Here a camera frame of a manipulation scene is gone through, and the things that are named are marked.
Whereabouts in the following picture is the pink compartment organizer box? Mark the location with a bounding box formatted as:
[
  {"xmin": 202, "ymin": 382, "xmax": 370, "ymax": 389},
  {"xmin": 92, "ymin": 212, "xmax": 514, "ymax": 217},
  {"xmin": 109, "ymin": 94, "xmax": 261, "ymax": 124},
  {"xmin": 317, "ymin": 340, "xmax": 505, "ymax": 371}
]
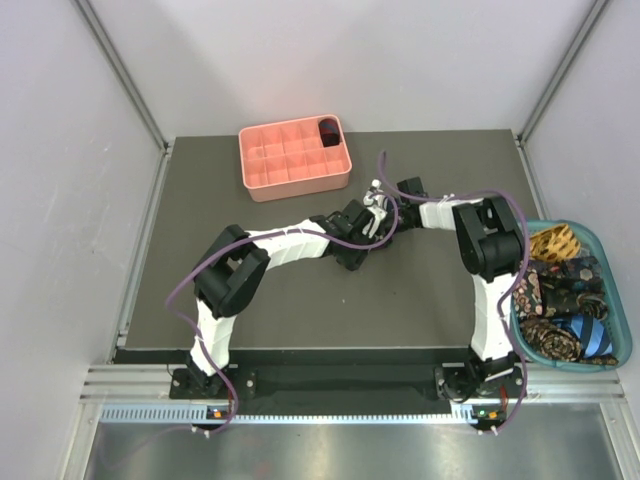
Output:
[{"xmin": 238, "ymin": 114, "xmax": 352, "ymax": 202}]

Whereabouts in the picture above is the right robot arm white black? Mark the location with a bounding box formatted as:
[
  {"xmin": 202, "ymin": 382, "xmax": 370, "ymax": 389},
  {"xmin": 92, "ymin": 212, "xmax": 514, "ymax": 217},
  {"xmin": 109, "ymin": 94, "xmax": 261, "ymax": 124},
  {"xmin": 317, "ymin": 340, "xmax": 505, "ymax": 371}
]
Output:
[{"xmin": 397, "ymin": 177, "xmax": 524, "ymax": 402}]

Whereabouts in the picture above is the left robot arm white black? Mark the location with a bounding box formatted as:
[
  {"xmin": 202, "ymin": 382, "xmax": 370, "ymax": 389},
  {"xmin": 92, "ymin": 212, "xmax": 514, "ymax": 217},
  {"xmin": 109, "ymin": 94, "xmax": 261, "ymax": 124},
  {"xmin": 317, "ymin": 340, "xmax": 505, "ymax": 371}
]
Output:
[{"xmin": 187, "ymin": 195, "xmax": 397, "ymax": 397}]

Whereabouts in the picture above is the rolled red blue tie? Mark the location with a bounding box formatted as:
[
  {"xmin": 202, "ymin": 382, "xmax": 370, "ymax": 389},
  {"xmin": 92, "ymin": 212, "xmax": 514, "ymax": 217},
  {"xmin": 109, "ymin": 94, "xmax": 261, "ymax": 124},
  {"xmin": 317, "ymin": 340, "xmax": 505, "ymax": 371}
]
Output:
[{"xmin": 318, "ymin": 117, "xmax": 342, "ymax": 148}]

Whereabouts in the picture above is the pink floral dark tie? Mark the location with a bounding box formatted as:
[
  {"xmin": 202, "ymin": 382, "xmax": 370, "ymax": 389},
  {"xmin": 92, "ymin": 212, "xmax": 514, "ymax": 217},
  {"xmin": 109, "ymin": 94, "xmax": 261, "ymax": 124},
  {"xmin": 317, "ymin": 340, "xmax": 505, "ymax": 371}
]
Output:
[{"xmin": 512, "ymin": 267, "xmax": 543, "ymax": 320}]

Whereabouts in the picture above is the orange patterned tie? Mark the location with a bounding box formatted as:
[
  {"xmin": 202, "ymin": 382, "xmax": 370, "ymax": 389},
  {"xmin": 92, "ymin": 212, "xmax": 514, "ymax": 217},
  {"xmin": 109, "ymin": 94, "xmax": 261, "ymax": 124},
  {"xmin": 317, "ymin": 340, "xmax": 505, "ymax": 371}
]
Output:
[{"xmin": 530, "ymin": 223, "xmax": 582, "ymax": 263}]

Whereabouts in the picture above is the dark floral navy tie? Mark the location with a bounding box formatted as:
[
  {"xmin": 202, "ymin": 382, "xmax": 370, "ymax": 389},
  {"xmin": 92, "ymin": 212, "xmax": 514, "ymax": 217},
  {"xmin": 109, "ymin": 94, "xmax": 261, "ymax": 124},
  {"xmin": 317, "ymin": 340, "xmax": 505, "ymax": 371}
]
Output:
[{"xmin": 529, "ymin": 256, "xmax": 604, "ymax": 295}]

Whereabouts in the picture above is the teal plastic basket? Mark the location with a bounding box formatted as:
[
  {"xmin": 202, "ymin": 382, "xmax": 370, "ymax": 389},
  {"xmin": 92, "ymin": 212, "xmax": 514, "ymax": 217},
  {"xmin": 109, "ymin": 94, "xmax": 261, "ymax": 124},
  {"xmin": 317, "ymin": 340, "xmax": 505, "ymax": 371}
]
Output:
[{"xmin": 511, "ymin": 220, "xmax": 633, "ymax": 373}]

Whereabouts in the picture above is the brown paisley rolled tie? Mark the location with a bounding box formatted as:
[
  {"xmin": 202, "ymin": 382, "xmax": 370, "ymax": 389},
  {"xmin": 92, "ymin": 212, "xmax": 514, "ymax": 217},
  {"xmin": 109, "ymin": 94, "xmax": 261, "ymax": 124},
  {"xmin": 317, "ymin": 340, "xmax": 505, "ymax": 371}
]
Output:
[{"xmin": 520, "ymin": 318, "xmax": 582, "ymax": 362}]

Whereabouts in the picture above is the blue striped tie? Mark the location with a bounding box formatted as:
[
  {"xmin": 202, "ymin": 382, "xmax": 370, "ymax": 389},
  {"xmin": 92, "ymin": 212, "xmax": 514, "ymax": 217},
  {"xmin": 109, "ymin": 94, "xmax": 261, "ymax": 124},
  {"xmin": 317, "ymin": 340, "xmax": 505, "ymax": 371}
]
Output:
[{"xmin": 553, "ymin": 314, "xmax": 613, "ymax": 359}]

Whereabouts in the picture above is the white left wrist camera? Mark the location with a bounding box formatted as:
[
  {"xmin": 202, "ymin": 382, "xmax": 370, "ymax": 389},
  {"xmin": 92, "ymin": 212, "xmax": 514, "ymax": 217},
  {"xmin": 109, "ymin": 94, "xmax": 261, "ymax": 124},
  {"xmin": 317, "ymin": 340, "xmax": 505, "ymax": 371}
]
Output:
[{"xmin": 362, "ymin": 205, "xmax": 388, "ymax": 239}]

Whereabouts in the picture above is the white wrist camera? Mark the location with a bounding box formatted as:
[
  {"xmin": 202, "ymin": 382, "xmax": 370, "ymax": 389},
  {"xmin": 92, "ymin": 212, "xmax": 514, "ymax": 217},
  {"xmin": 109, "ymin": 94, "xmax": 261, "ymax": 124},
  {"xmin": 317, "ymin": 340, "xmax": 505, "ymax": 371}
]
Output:
[
  {"xmin": 363, "ymin": 179, "xmax": 390, "ymax": 211},
  {"xmin": 362, "ymin": 205, "xmax": 388, "ymax": 239}
]

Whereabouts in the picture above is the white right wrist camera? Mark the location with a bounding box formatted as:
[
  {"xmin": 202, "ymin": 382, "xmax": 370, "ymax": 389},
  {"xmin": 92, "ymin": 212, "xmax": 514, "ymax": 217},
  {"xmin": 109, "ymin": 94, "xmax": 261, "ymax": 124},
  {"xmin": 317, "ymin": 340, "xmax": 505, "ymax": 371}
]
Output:
[{"xmin": 363, "ymin": 179, "xmax": 390, "ymax": 211}]

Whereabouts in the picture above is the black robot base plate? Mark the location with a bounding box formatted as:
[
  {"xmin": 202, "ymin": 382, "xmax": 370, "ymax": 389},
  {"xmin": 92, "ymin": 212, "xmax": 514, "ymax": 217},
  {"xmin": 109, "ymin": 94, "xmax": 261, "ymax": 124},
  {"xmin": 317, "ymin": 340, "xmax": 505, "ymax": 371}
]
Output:
[{"xmin": 169, "ymin": 348, "xmax": 524, "ymax": 408}]

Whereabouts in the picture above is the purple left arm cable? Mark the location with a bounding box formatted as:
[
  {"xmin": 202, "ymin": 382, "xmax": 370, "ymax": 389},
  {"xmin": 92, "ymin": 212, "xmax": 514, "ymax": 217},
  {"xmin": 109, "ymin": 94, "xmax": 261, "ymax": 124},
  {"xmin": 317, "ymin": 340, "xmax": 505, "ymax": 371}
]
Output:
[{"xmin": 164, "ymin": 202, "xmax": 400, "ymax": 435}]

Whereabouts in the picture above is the left aluminium frame post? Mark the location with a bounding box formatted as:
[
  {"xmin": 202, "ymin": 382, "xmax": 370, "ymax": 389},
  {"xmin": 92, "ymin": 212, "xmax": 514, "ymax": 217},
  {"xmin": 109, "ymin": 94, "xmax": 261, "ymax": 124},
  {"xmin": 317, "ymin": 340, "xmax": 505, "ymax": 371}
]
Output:
[{"xmin": 69, "ymin": 0, "xmax": 169, "ymax": 151}]

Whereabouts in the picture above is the aluminium frame post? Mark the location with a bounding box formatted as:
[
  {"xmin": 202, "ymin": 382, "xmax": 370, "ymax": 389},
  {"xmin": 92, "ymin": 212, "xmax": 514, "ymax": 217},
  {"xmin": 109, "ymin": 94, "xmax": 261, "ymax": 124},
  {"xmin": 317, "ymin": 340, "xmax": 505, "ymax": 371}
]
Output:
[
  {"xmin": 515, "ymin": 0, "xmax": 611, "ymax": 148},
  {"xmin": 69, "ymin": 0, "xmax": 169, "ymax": 151}
]

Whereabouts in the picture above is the right aluminium frame post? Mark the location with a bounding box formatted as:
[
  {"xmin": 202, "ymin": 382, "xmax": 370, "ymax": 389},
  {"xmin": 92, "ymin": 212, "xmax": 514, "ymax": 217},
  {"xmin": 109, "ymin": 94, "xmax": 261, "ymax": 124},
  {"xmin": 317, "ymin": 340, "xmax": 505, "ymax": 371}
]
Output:
[{"xmin": 515, "ymin": 0, "xmax": 611, "ymax": 148}]

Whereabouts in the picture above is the slotted grey cable duct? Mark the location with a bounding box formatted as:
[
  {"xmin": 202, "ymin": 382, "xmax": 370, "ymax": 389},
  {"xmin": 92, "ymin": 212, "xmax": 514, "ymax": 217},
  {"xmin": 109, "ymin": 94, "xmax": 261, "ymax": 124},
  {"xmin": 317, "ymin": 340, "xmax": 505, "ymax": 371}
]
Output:
[{"xmin": 100, "ymin": 404, "xmax": 499, "ymax": 425}]

